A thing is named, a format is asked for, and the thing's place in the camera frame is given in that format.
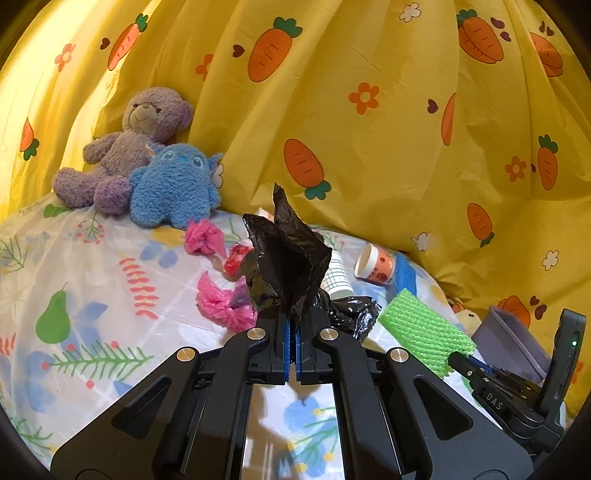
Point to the blue plush toy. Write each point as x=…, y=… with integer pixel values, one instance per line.
x=171, y=184

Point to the checked paper cup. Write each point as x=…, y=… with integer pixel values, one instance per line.
x=337, y=277

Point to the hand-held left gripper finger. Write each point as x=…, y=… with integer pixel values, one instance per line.
x=288, y=355
x=299, y=355

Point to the purple plastic bin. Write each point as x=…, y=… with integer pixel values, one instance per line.
x=503, y=337

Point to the red print paper cup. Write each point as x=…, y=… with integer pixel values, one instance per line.
x=378, y=267

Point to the red wrapper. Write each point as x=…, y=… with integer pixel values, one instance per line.
x=235, y=261

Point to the crumpled black plastic bag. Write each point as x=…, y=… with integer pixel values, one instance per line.
x=351, y=314

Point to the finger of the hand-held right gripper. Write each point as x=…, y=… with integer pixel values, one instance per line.
x=480, y=376

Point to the floral print bedsheet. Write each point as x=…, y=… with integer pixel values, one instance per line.
x=115, y=277

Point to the yellow carrot print cloth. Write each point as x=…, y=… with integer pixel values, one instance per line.
x=369, y=161

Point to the pink plastic bag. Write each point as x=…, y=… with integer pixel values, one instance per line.
x=203, y=237
x=221, y=300

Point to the black plastic bag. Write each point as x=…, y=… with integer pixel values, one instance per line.
x=351, y=314
x=286, y=258

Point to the green foam net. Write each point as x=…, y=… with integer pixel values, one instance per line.
x=425, y=330

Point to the small yellow plush toy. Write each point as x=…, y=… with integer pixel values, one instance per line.
x=467, y=321

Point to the blue sponge cloth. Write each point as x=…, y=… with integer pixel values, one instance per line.
x=406, y=274

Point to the purple teddy bear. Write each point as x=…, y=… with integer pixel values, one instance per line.
x=124, y=152

